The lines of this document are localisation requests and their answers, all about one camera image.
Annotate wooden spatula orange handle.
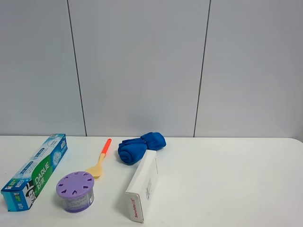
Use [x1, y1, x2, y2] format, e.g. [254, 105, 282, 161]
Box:
[86, 139, 112, 179]

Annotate Darlie toothpaste box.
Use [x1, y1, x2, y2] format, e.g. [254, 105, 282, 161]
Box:
[1, 134, 68, 212]

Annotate purple lid air freshener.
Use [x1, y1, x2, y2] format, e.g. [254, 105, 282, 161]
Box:
[56, 171, 94, 213]

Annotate rolled blue towel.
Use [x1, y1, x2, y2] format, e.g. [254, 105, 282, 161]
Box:
[117, 132, 166, 165]

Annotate white cardboard box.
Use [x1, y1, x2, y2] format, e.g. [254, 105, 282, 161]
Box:
[125, 150, 159, 223]

